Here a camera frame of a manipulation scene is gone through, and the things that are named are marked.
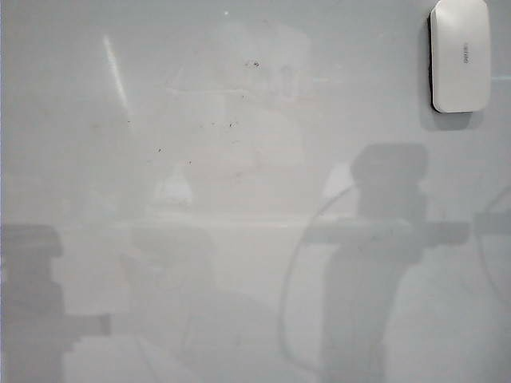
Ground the white rectangular whiteboard eraser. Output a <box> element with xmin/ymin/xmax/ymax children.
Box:
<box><xmin>428</xmin><ymin>0</ymin><xmax>491</xmax><ymax>114</ymax></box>

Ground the grey glass whiteboard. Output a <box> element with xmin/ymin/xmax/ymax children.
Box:
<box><xmin>2</xmin><ymin>0</ymin><xmax>511</xmax><ymax>383</ymax></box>

